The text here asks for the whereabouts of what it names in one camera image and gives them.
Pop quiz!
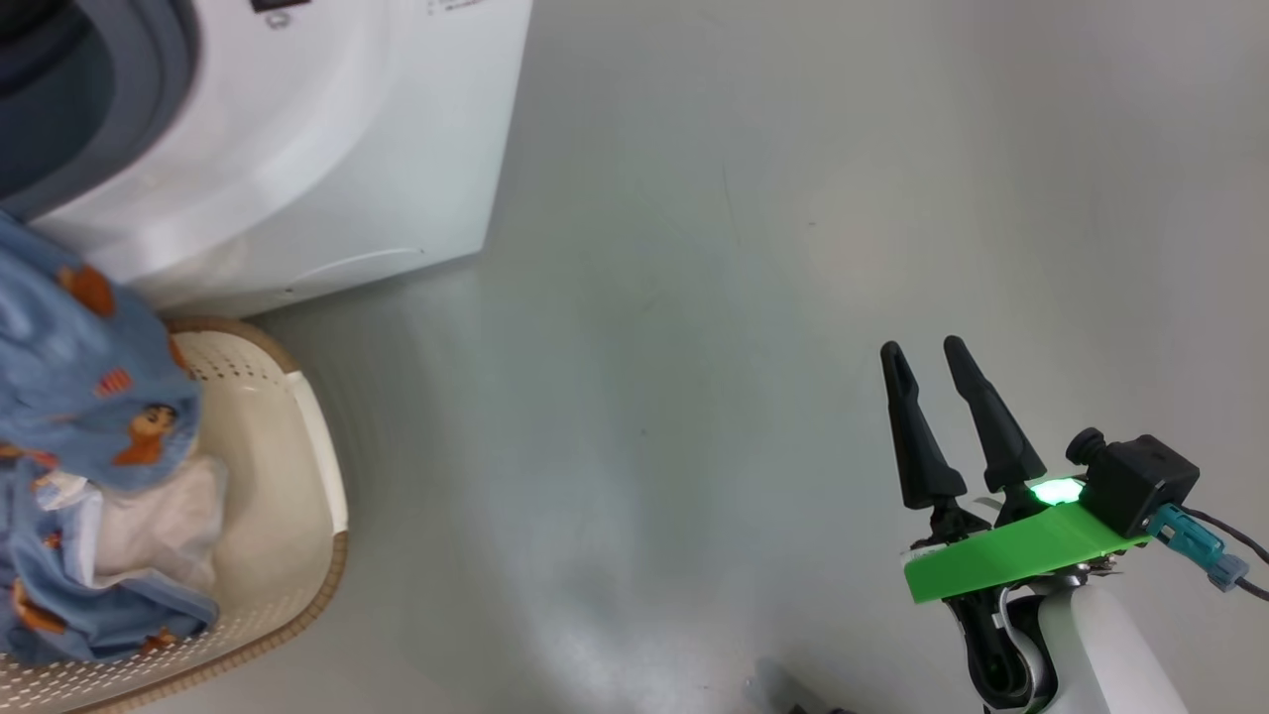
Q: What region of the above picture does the round white filter cover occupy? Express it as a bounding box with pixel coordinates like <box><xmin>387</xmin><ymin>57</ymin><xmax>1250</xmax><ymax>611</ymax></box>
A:
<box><xmin>286</xmin><ymin>246</ymin><xmax>429</xmax><ymax>300</ymax></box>

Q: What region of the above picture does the white cream garment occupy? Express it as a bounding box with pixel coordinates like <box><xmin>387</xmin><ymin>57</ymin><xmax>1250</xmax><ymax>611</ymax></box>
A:
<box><xmin>40</xmin><ymin>454</ymin><xmax>230</xmax><ymax>596</ymax></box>

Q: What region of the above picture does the blue cartoon print garment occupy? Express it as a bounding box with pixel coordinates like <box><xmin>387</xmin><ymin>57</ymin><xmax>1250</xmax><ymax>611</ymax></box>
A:
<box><xmin>0</xmin><ymin>208</ymin><xmax>220</xmax><ymax>666</ymax></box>

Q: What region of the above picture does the cream perforated laundry basket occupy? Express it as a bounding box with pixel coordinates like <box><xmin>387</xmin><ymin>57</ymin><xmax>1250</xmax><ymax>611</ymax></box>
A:
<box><xmin>0</xmin><ymin>316</ymin><xmax>350</xmax><ymax>714</ymax></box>

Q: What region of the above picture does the black cable teal connector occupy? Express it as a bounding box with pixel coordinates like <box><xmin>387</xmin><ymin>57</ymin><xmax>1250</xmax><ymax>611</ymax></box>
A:
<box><xmin>1150</xmin><ymin>503</ymin><xmax>1269</xmax><ymax>603</ymax></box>

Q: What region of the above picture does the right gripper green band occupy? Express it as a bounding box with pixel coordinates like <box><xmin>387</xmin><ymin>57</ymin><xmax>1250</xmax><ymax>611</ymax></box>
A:
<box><xmin>879</xmin><ymin>335</ymin><xmax>1152</xmax><ymax>605</ymax></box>

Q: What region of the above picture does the white front-load washing machine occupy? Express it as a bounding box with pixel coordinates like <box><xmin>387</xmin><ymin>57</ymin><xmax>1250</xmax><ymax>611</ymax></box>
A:
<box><xmin>0</xmin><ymin>0</ymin><xmax>534</xmax><ymax>319</ymax></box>

